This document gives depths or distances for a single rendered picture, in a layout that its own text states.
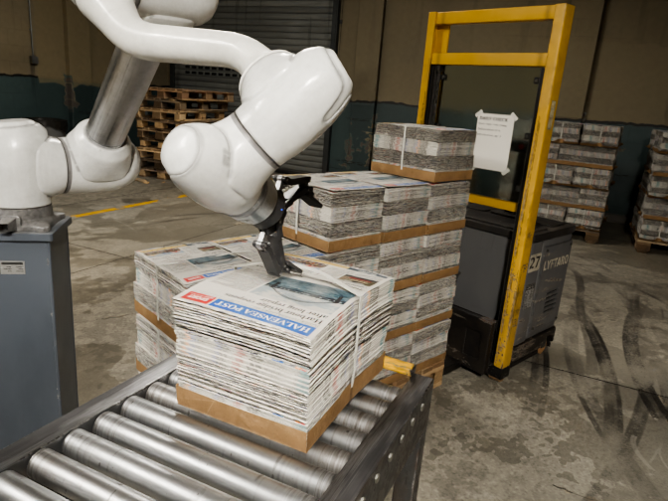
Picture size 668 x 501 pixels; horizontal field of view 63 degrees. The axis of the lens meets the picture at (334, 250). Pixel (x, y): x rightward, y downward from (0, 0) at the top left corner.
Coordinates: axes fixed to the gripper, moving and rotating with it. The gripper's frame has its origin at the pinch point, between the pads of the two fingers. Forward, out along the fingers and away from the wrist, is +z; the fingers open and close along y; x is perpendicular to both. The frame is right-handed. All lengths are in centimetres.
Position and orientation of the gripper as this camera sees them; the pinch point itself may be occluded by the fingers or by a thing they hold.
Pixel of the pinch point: (304, 235)
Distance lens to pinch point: 109.7
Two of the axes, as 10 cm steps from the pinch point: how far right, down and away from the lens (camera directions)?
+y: -2.8, 9.5, -1.6
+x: 8.9, 2.0, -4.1
